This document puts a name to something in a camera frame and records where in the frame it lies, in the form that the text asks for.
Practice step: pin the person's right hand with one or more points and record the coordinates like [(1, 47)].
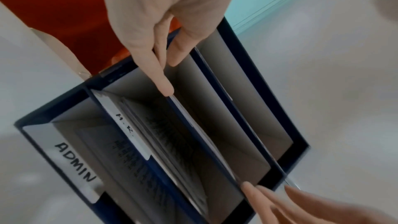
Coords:
[(295, 213)]

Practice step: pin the person's left hand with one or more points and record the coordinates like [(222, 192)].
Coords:
[(168, 9)]

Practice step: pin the dark blue paper tray organizer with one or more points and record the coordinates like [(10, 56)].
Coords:
[(266, 87)]

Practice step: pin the white printed paper sheet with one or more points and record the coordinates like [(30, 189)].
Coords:
[(124, 154), (168, 144)]

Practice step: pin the red curtain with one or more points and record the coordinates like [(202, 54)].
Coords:
[(62, 4)]

